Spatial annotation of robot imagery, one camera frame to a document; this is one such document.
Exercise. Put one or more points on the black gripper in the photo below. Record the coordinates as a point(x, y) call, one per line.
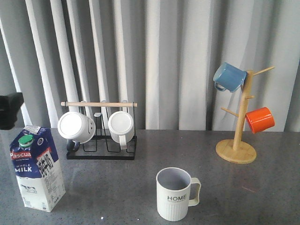
point(9, 108)

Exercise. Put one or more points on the blue white milk carton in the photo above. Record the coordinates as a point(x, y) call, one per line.
point(37, 168)

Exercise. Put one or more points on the cream HOME mug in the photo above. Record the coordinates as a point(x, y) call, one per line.
point(176, 192)

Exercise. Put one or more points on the white smiley face mug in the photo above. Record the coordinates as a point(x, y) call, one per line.
point(76, 128)

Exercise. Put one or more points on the white ribbed mug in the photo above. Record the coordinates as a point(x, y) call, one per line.
point(121, 127)

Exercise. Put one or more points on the grey curtain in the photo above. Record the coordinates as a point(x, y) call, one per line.
point(161, 54)

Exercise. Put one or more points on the blue enamel mug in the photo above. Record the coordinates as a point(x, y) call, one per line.
point(228, 77)

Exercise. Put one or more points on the wooden mug tree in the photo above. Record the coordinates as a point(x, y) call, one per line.
point(235, 150)

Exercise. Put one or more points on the orange enamel mug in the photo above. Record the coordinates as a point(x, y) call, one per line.
point(260, 119)

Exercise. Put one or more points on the black wire mug rack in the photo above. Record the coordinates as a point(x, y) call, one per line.
point(102, 146)

